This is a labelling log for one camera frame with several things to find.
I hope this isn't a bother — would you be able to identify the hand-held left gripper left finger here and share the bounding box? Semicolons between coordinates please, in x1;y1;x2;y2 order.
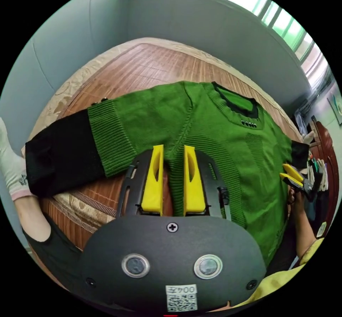
141;144;164;214

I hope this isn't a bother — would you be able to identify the person's right hand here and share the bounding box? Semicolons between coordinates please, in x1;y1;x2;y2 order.
287;187;306;214

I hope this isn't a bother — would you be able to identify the brown wooden cupboard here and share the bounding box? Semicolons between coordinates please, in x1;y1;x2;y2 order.
307;116;335;240

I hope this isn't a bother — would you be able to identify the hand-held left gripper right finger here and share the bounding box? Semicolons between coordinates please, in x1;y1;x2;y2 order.
183;145;207;215

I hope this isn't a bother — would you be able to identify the person's body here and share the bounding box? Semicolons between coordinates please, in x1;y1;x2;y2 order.
0;117;325;313

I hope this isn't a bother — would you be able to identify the window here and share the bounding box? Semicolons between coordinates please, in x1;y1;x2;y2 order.
160;0;332;82

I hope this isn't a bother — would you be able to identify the green sweater with black cuffs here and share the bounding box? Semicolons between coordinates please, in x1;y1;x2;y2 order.
25;81;310;267

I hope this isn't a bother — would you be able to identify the person's right forearm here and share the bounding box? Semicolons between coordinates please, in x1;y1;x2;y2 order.
291;209;319;259

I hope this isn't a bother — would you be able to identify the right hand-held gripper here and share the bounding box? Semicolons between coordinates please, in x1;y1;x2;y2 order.
279;163;321;203

